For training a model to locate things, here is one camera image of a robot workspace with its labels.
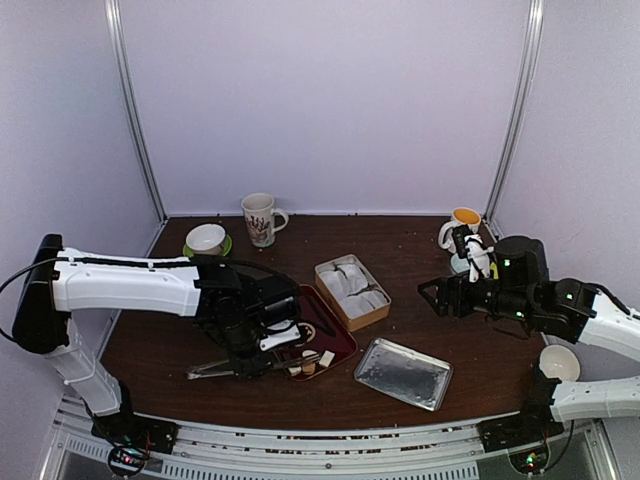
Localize front aluminium rail frame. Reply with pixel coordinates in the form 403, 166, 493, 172
35, 392, 623, 479

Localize aluminium frame post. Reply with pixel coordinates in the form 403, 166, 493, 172
484, 0, 546, 228
103, 0, 167, 224

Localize green saucer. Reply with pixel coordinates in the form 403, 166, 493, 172
182, 234, 232, 257

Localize black tongs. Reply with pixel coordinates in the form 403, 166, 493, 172
185, 352, 321, 380

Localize white mug yellow interior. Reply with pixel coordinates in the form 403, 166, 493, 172
437, 207, 482, 253

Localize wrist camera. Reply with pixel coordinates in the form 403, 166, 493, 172
259, 320, 302, 351
454, 229, 494, 283

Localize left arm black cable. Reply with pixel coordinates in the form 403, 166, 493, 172
0, 255, 337, 346

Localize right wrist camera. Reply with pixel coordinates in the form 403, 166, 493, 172
454, 229, 494, 283

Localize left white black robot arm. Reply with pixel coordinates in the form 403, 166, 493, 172
8, 234, 302, 444

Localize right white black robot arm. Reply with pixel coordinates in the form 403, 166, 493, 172
417, 275, 639, 442

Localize beige illustrated tin lid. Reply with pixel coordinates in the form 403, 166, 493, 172
354, 338, 453, 412

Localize beige chocolate tin box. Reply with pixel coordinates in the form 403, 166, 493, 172
314, 254, 392, 332

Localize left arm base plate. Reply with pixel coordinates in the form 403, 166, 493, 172
91, 415, 179, 454

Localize brown round chocolate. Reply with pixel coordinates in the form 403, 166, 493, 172
302, 364, 317, 376

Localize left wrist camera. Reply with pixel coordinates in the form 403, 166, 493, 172
259, 320, 302, 351

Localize pale blue bowl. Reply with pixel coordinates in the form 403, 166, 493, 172
450, 254, 470, 275

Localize dark red lacquer tray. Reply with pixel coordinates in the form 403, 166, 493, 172
276, 284, 358, 382

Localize right aluminium frame post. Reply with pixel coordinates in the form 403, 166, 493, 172
484, 0, 546, 228

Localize left aluminium frame post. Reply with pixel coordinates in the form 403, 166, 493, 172
103, 0, 167, 224

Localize white rectangular chocolate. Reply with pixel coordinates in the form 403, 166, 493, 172
318, 350, 335, 368

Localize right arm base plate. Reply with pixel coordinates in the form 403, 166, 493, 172
477, 412, 564, 453

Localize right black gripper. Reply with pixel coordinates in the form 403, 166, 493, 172
418, 270, 534, 324

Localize tall floral beige mug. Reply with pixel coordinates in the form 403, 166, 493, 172
241, 193, 289, 248

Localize white bowl near right base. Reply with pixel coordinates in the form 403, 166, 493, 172
538, 344, 581, 382

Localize white teacup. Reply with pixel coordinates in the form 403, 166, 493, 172
185, 224, 226, 255

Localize white paper cup liner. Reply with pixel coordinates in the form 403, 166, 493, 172
320, 268, 349, 288
360, 289, 389, 310
339, 295, 371, 319
337, 261, 367, 282

